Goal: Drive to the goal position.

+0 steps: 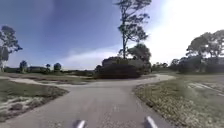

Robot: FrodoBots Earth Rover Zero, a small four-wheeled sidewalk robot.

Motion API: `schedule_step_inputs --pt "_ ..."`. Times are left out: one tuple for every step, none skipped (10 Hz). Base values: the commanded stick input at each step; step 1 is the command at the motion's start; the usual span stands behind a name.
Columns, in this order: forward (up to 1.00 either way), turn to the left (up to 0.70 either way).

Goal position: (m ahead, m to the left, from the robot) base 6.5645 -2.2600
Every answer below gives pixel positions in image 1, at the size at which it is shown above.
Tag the clump of dark bushes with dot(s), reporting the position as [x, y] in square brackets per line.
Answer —
[118, 70]

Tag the tall thin pine tree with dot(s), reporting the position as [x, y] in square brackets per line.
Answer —
[125, 36]

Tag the grey paved path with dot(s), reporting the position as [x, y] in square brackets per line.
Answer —
[100, 103]

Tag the small round tree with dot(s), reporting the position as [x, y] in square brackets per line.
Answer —
[57, 67]
[23, 66]

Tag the robot's own part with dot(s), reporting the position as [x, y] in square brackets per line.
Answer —
[80, 124]
[150, 122]

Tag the dry patchy grass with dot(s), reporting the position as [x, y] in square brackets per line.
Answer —
[180, 103]

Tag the grass with bare patches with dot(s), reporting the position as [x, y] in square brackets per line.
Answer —
[30, 93]

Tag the group of broad trees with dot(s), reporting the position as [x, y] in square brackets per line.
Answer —
[203, 46]

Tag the tall sparse tree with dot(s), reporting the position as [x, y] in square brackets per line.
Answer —
[6, 43]

